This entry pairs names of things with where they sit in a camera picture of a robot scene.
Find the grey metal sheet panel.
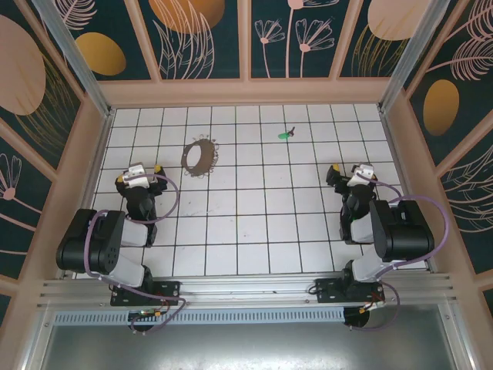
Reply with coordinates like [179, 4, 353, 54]
[22, 321, 475, 370]

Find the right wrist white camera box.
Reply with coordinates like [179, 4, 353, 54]
[346, 163, 377, 188]

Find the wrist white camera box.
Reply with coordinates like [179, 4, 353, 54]
[346, 163, 377, 188]
[125, 163, 153, 190]

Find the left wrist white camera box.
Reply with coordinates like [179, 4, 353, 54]
[125, 163, 153, 190]

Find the left arm orange wire connector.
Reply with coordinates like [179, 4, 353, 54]
[140, 307, 170, 321]

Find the aluminium corner post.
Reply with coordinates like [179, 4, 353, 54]
[32, 0, 116, 119]
[377, 0, 450, 113]

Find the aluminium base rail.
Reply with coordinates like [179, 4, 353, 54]
[36, 272, 458, 309]

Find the grey slotted cable duct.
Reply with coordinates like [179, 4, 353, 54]
[53, 307, 347, 327]

